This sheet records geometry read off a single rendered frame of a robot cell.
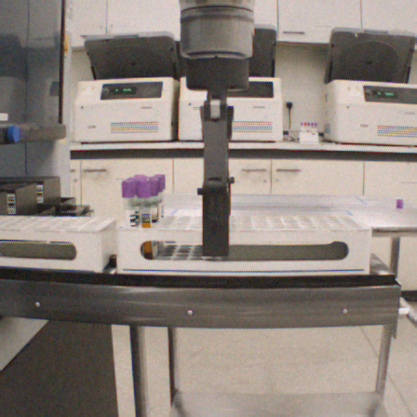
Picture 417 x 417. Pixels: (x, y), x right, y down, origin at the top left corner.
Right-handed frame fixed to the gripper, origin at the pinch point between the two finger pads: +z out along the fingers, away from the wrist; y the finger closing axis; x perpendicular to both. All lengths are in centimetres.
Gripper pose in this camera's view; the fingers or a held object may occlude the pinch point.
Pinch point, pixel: (217, 227)
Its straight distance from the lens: 68.0
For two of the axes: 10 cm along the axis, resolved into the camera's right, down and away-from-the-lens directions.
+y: 0.5, -1.4, 9.9
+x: -10.0, 0.0, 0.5
